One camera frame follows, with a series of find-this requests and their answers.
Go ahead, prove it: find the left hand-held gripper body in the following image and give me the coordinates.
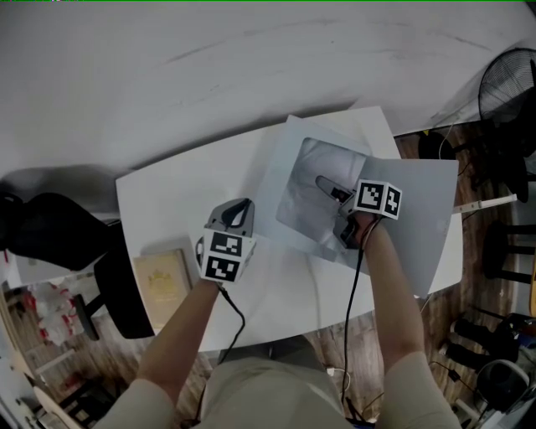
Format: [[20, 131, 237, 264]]
[[195, 216, 257, 284]]

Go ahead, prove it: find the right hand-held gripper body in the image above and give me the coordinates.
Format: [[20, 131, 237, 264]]
[[333, 178, 403, 251]]

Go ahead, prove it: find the white A4 paper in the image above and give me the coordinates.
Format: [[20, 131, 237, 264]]
[[276, 137, 368, 252]]

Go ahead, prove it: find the person's left forearm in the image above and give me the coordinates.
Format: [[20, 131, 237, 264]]
[[136, 278, 221, 414]]

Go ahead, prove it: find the person's right forearm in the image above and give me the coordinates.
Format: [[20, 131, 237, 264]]
[[363, 221, 428, 374]]

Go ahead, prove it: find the white table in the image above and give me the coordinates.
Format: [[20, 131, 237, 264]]
[[115, 105, 464, 353]]

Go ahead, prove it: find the white wooden chair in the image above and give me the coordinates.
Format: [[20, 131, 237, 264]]
[[453, 194, 519, 215]]

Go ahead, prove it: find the person's beige clothing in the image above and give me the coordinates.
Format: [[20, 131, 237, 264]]
[[91, 334, 461, 429]]

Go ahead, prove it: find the black mesh office chair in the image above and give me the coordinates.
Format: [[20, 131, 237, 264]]
[[0, 167, 156, 341]]

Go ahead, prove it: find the black standing fan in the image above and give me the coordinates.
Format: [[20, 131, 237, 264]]
[[418, 47, 536, 204]]

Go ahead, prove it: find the grey round floor appliance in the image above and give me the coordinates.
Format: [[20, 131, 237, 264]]
[[476, 359, 531, 414]]

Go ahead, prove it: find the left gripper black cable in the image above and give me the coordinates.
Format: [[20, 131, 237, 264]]
[[196, 282, 246, 420]]

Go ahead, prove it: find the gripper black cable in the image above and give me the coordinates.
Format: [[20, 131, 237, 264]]
[[196, 282, 246, 420], [341, 217, 378, 420]]

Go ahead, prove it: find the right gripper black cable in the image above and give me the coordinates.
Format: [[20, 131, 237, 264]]
[[341, 217, 378, 420]]

